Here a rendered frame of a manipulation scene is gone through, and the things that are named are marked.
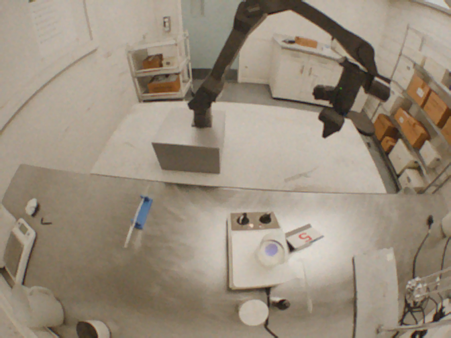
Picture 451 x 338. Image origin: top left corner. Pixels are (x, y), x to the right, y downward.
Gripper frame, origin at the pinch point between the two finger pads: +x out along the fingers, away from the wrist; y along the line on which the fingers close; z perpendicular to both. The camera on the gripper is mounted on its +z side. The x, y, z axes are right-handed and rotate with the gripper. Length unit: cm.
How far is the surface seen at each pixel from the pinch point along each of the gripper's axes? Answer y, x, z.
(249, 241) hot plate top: 36.6, 10.2, -0.9
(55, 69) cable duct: 57, -10, 156
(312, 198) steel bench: 11.1, 20.3, -7.4
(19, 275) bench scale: 113, 13, 40
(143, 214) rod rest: 50, 18, 26
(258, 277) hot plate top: 41.3, 9.8, -7.6
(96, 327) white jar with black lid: 81, 12, 7
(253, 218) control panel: 30.4, 15.0, 2.4
